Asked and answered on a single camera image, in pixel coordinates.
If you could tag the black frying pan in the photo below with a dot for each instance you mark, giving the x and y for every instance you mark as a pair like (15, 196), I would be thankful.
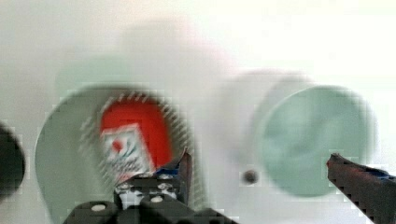
(12, 163)

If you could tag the green oval strainer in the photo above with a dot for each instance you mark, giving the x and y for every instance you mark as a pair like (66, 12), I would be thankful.
(70, 163)

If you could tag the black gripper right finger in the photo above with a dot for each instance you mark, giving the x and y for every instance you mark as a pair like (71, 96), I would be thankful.
(372, 190)

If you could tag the green metal cup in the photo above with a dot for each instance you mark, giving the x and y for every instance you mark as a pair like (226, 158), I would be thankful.
(298, 125)

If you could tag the red plush ketchup bottle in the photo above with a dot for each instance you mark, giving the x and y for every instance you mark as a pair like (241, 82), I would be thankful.
(134, 137)

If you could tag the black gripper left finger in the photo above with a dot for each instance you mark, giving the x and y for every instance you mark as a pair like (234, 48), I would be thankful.
(161, 197)

